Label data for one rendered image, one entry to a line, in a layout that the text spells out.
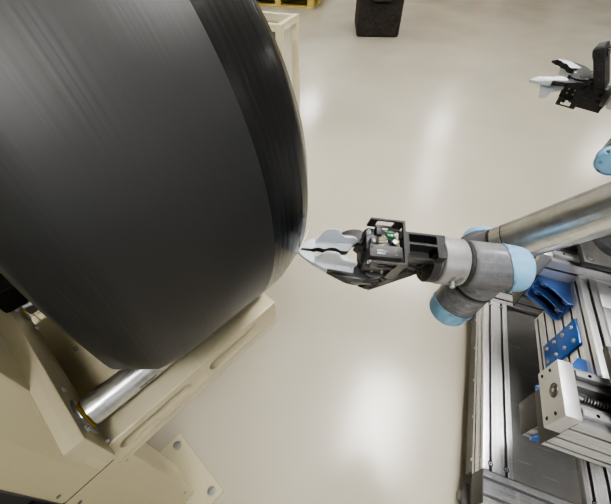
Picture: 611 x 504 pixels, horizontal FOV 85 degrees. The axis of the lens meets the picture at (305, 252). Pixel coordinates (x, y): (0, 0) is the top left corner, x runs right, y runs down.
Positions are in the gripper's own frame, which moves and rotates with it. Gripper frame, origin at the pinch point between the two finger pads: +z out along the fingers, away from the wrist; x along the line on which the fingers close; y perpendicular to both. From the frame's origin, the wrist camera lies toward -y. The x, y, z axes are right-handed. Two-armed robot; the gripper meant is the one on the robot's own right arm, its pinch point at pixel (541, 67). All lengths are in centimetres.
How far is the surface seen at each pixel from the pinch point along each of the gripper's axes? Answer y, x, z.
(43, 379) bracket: -8, -142, 10
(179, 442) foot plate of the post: 85, -152, 26
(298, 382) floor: 93, -105, 13
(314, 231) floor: 103, -34, 74
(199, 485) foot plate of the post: 85, -154, 10
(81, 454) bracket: -5, -142, -2
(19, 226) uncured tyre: -39, -126, -7
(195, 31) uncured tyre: -44, -109, -4
